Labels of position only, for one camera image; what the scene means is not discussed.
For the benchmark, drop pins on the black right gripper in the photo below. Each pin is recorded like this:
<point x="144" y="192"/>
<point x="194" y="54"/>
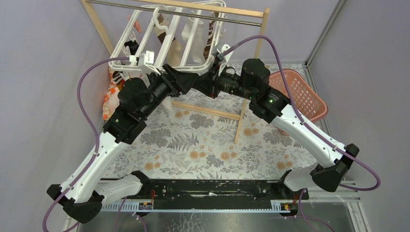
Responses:
<point x="209" y="82"/>

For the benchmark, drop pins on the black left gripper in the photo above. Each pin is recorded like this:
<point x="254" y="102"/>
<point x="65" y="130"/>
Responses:
<point x="183" y="80"/>

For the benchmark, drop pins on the white plastic clip hanger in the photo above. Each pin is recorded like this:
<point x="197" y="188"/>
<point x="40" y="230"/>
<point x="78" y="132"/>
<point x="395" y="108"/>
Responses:
<point x="177" y="16"/>

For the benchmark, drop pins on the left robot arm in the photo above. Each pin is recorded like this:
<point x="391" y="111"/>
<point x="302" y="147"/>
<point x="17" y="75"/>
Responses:
<point x="81" y="196"/>

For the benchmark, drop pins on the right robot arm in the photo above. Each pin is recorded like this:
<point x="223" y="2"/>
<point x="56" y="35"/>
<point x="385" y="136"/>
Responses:
<point x="271" y="105"/>

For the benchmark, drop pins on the brown cream striped sock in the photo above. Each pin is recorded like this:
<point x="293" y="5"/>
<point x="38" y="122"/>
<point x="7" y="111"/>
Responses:
<point x="174" y="53"/>

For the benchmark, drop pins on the brown white striped sock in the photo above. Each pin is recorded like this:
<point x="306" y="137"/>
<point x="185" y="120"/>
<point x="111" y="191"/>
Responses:
<point x="209" y="41"/>

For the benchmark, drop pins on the floral table mat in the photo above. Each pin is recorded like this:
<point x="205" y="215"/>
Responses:
<point x="185" y="144"/>

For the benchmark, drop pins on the black blue sock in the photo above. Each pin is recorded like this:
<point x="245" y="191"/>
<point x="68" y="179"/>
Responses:
<point x="131" y="47"/>

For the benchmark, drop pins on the pink sock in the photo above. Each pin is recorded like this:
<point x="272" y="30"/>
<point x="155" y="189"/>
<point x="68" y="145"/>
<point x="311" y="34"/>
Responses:
<point x="137" y="26"/>

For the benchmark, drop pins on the orange floral cloth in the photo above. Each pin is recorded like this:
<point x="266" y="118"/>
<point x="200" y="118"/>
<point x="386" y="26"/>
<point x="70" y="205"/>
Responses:
<point x="111" y="100"/>

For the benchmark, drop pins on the wooden clothes rack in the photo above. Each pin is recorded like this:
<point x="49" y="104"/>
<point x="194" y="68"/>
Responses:
<point x="171" y="102"/>

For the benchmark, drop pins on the pink laundry basket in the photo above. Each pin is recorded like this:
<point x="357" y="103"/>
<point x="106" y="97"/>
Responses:
<point x="307" y="101"/>

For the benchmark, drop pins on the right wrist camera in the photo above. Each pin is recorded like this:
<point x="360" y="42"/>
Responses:
<point x="218" y="51"/>

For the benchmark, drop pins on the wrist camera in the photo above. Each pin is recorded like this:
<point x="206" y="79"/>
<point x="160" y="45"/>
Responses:
<point x="218" y="51"/>
<point x="145" y="62"/>

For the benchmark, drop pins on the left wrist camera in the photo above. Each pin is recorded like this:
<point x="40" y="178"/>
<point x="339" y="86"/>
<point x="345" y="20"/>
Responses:
<point x="145" y="62"/>

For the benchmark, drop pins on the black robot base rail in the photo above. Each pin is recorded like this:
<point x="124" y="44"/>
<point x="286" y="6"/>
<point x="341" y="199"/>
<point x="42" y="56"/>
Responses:
<point x="211" y="196"/>

